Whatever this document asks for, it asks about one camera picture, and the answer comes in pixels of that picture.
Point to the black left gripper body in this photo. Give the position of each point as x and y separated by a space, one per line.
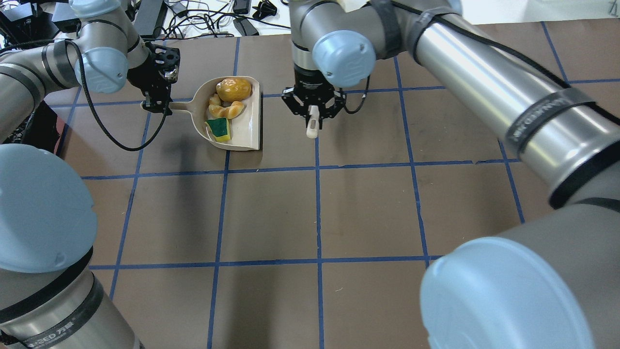
142 73

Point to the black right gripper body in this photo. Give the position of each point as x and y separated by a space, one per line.
313 83

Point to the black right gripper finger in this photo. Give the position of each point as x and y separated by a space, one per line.
302 109
326 112

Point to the white hand brush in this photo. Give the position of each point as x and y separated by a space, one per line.
313 121

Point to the beige dustpan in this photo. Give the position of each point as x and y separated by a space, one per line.
245 129

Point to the toy potato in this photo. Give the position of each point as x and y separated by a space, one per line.
233 89

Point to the green yellow sponge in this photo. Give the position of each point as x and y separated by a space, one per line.
219 128

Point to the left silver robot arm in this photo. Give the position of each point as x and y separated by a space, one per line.
198 246

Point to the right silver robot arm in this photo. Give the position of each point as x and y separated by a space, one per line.
424 242

